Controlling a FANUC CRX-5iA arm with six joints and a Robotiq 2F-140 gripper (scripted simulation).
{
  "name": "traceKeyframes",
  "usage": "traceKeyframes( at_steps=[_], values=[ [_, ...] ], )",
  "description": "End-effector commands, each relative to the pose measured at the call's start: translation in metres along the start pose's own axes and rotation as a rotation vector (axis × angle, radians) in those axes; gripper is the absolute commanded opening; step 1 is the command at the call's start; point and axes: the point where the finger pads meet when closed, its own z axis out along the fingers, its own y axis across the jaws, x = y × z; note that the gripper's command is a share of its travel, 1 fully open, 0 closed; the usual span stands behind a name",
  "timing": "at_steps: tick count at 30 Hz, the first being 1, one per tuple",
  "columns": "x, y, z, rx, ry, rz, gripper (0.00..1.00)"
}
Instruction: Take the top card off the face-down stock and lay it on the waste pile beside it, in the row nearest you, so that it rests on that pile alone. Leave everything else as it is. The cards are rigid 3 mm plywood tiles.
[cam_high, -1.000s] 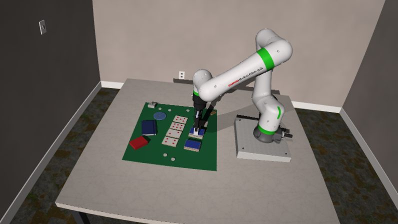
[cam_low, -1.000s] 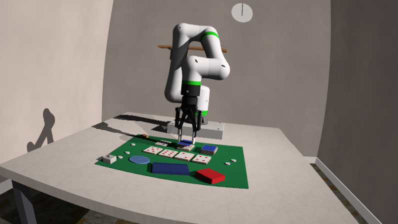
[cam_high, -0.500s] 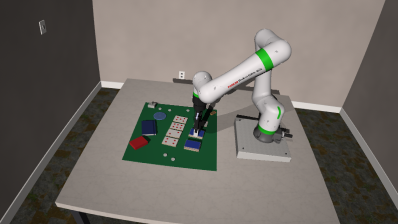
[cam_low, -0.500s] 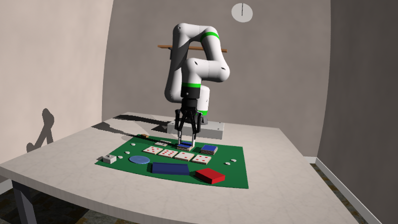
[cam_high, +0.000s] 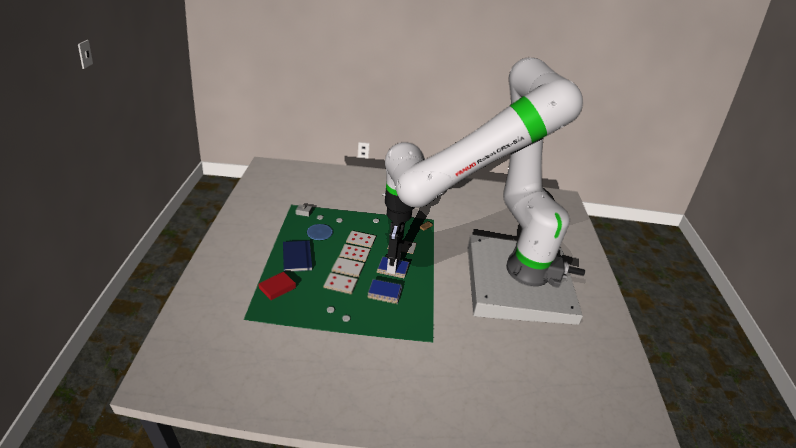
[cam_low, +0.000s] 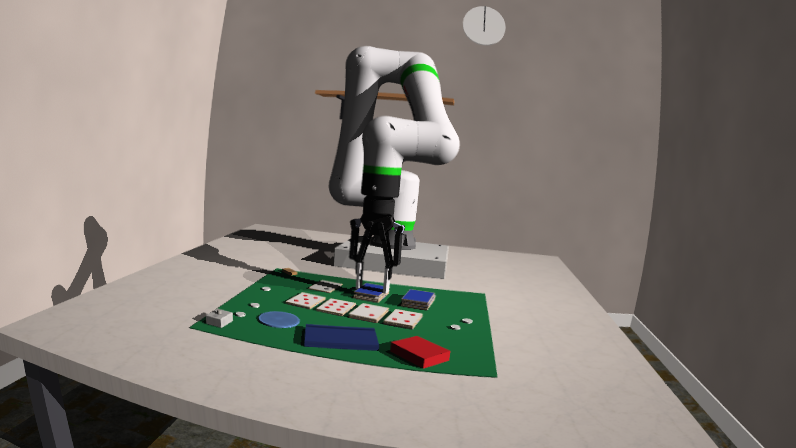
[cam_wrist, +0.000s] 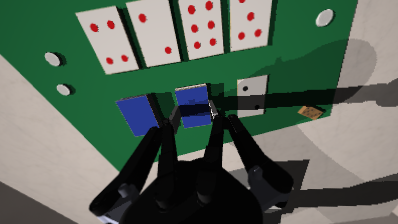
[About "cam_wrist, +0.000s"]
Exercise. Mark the green felt mat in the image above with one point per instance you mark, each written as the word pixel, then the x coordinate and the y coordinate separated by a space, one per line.
pixel 301 60

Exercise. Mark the white playing card with red pips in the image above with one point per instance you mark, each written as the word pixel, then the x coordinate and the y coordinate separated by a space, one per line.
pixel 202 25
pixel 153 24
pixel 105 31
pixel 249 23

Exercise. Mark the blue card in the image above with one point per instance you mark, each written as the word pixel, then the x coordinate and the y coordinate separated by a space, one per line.
pixel 139 114
pixel 194 106

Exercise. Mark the small grey disc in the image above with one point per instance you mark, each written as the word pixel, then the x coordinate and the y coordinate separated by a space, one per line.
pixel 324 17
pixel 53 59
pixel 63 89

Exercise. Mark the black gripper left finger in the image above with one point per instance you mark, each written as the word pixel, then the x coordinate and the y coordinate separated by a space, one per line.
pixel 110 204

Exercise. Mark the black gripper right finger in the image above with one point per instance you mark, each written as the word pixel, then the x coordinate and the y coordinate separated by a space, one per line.
pixel 270 183

